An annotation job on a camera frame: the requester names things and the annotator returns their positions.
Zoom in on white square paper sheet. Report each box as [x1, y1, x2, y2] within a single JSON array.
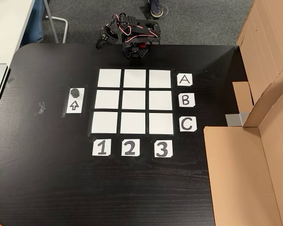
[[123, 69, 147, 88], [122, 90, 146, 110], [149, 90, 173, 111], [120, 112, 146, 135], [149, 113, 175, 135], [149, 70, 171, 89], [98, 69, 122, 88], [91, 112, 118, 134], [94, 89, 120, 110]]

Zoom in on person's foot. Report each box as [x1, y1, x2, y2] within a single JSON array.
[[150, 0, 163, 17]]

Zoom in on grey metal table leg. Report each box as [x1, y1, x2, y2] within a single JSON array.
[[42, 0, 69, 44]]

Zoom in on person's leg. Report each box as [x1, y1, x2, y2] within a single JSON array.
[[21, 0, 45, 45]]

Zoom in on paper sheet with arrow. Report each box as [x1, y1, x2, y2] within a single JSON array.
[[65, 88, 85, 114]]

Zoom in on paper sheet with letter A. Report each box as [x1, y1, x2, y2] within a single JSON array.
[[177, 73, 193, 87]]

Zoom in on crumpled grey tape piece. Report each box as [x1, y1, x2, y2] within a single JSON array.
[[33, 101, 47, 116]]

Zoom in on white table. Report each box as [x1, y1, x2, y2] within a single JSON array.
[[0, 0, 50, 65]]

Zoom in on paper sheet with letter B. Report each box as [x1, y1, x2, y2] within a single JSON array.
[[178, 93, 195, 108]]

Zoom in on paper sheet with number 1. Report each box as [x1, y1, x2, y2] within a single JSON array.
[[92, 138, 112, 156]]

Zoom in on paper sheet with number 2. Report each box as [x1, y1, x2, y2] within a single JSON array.
[[121, 138, 141, 157]]

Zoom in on paper sheet with letter C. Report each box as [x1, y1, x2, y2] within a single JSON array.
[[179, 117, 198, 132]]

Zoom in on paper sheet with number 3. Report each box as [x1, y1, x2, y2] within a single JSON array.
[[154, 140, 174, 158]]

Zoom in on grey tape strip on cardboard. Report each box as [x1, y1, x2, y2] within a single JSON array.
[[225, 112, 250, 127]]

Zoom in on brown cardboard panel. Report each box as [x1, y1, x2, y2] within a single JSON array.
[[232, 0, 283, 128], [203, 84, 283, 226]]

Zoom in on red white servo cable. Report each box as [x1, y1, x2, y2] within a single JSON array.
[[113, 14, 158, 40]]

